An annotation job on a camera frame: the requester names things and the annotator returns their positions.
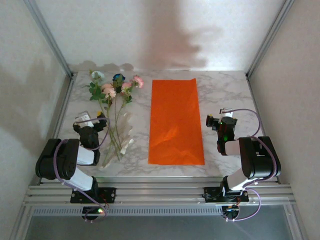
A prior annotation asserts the peach fake flower stem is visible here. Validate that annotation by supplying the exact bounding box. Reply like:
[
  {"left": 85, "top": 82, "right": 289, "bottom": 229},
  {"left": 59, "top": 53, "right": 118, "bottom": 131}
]
[{"left": 101, "top": 83, "right": 118, "bottom": 121}]

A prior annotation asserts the cream ribbon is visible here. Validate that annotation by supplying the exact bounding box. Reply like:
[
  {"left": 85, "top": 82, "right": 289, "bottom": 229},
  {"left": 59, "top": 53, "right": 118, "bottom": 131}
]
[{"left": 99, "top": 112, "right": 135, "bottom": 169}]

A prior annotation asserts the orange wrapping paper sheet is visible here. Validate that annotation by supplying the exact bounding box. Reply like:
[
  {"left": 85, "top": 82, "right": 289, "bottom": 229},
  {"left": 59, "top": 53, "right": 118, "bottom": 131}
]
[{"left": 147, "top": 77, "right": 206, "bottom": 166}]

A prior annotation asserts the white fake flower stem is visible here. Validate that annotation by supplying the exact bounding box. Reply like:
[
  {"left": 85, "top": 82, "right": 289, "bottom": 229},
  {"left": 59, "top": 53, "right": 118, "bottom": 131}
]
[{"left": 84, "top": 69, "right": 121, "bottom": 161}]

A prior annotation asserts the pink fake flower stem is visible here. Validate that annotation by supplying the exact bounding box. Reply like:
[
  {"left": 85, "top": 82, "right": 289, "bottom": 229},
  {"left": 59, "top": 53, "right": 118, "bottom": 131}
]
[{"left": 108, "top": 74, "right": 145, "bottom": 156}]

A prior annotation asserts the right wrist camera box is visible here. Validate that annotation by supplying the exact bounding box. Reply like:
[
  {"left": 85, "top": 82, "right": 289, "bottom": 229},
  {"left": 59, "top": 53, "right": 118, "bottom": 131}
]
[{"left": 219, "top": 107, "right": 236, "bottom": 118}]

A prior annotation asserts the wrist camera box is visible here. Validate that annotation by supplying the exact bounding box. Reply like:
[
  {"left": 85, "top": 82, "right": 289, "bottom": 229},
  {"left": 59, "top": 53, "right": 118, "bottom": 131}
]
[
  {"left": 219, "top": 107, "right": 236, "bottom": 118},
  {"left": 74, "top": 110, "right": 93, "bottom": 128}
]

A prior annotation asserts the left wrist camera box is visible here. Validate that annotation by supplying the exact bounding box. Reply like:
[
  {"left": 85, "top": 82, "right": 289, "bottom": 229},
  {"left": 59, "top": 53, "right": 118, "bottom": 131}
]
[{"left": 74, "top": 110, "right": 93, "bottom": 128}]

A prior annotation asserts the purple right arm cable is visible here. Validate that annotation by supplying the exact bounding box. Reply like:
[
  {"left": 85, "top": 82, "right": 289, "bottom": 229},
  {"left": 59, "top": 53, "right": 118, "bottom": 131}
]
[{"left": 219, "top": 107, "right": 282, "bottom": 223}]

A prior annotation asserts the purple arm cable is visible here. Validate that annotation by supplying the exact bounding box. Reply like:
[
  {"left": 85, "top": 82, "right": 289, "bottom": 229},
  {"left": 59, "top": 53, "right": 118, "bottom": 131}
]
[
  {"left": 53, "top": 116, "right": 112, "bottom": 223},
  {"left": 219, "top": 107, "right": 282, "bottom": 223}
]

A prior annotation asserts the aluminium table side rail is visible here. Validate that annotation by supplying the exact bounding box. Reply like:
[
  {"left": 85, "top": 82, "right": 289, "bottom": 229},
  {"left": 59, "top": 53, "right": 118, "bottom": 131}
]
[
  {"left": 246, "top": 74, "right": 266, "bottom": 137},
  {"left": 53, "top": 73, "right": 77, "bottom": 141}
]

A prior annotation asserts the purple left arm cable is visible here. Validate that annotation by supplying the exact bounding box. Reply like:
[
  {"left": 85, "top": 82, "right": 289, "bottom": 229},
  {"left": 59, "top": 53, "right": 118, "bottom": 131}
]
[{"left": 53, "top": 116, "right": 112, "bottom": 223}]

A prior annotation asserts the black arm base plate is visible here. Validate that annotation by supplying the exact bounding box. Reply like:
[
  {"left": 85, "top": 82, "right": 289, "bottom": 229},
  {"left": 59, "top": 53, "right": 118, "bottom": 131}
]
[
  {"left": 203, "top": 186, "right": 250, "bottom": 203},
  {"left": 70, "top": 187, "right": 117, "bottom": 204}
]

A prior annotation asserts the aluminium mounting rail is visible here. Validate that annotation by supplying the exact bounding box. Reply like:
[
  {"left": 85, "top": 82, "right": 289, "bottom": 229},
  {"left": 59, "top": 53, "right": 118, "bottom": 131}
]
[{"left": 22, "top": 176, "right": 298, "bottom": 207}]

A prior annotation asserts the aluminium frame post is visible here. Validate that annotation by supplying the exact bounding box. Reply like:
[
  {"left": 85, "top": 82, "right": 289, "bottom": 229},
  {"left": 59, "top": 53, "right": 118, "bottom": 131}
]
[
  {"left": 245, "top": 0, "right": 296, "bottom": 78},
  {"left": 23, "top": 0, "right": 75, "bottom": 78}
]

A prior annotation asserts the grey slotted cable duct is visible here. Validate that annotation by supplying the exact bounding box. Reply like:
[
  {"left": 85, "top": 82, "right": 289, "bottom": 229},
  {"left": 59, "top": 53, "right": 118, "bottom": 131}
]
[{"left": 32, "top": 206, "right": 225, "bottom": 217}]

